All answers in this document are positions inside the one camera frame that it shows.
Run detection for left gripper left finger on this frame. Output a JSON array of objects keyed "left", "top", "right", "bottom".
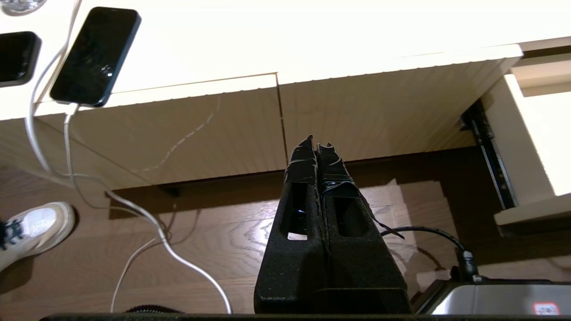
[{"left": 254, "top": 135, "right": 330, "bottom": 313}]

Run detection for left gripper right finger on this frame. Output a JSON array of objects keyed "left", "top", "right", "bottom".
[{"left": 316, "top": 143, "right": 411, "bottom": 313}]

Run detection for wide cream drawer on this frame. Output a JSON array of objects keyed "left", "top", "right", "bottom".
[{"left": 481, "top": 74, "right": 571, "bottom": 237}]

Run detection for short cream drawer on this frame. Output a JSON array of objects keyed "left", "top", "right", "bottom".
[
  {"left": 277, "top": 45, "right": 523, "bottom": 165},
  {"left": 35, "top": 74, "right": 287, "bottom": 188}
]

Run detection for cream white low cabinet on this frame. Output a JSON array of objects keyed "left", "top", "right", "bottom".
[{"left": 0, "top": 0, "right": 571, "bottom": 192}]

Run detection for white sneaker navy stripes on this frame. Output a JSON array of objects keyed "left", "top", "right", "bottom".
[{"left": 0, "top": 202, "right": 76, "bottom": 272}]

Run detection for dark blue smartphone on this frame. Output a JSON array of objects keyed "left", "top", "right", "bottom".
[{"left": 49, "top": 6, "right": 142, "bottom": 108}]

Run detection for black smartphone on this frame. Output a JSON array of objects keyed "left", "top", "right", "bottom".
[{"left": 0, "top": 31, "right": 42, "bottom": 87}]

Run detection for glass bottle with red label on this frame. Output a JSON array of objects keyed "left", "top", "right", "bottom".
[{"left": 0, "top": 0, "right": 47, "bottom": 16}]

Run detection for black looped cable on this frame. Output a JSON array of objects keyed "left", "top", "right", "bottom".
[{"left": 381, "top": 225, "right": 481, "bottom": 284}]

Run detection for silver device with black cable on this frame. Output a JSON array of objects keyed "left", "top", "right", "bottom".
[{"left": 413, "top": 279, "right": 571, "bottom": 315}]

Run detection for black corrugated hose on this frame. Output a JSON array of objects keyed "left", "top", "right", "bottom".
[{"left": 125, "top": 305, "right": 181, "bottom": 314}]

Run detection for black drawer slide rail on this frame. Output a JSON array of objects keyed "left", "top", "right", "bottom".
[{"left": 459, "top": 100, "right": 520, "bottom": 210}]

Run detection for thin white phone cable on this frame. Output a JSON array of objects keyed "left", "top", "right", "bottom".
[{"left": 62, "top": 103, "right": 172, "bottom": 313}]

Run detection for thick white power cable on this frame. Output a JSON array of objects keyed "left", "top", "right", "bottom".
[{"left": 25, "top": 0, "right": 232, "bottom": 315}]

